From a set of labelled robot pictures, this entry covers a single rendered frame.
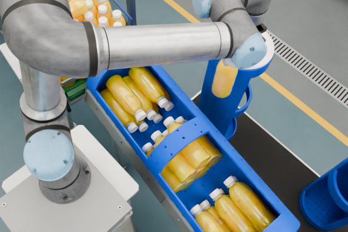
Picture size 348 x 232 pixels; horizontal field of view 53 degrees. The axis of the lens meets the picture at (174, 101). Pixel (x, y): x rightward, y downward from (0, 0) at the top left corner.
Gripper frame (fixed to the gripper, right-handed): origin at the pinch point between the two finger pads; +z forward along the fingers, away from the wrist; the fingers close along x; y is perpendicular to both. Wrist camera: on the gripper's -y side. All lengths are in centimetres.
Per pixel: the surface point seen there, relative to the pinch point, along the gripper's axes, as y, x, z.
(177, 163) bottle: 12.1, -27.0, 26.5
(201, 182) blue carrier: 18, -19, 46
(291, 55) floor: -44, 133, 145
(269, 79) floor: -35, 100, 145
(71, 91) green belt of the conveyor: -49, -42, 50
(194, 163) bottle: 16.0, -22.9, 23.9
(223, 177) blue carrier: 22.2, -11.8, 42.7
